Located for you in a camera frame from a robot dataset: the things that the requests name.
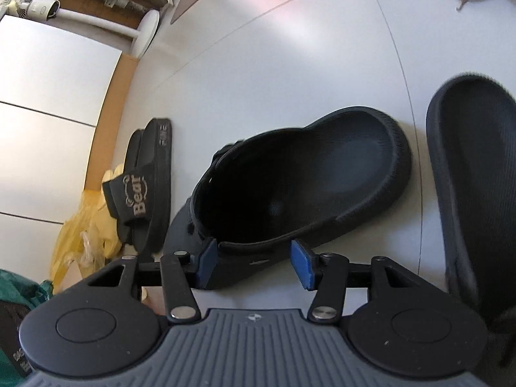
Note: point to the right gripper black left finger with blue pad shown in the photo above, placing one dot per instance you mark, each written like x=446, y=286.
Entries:
x=178, y=274

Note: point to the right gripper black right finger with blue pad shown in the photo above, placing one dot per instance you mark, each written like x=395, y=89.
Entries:
x=330, y=275

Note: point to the black clog with strap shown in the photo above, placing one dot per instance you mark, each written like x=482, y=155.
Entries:
x=311, y=184

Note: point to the black Bear slide sandal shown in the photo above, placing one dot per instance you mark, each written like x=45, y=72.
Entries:
x=141, y=198

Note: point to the yellow plastic bag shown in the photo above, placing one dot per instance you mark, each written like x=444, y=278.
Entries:
x=86, y=242

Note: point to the green bag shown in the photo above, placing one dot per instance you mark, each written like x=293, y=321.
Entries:
x=19, y=296

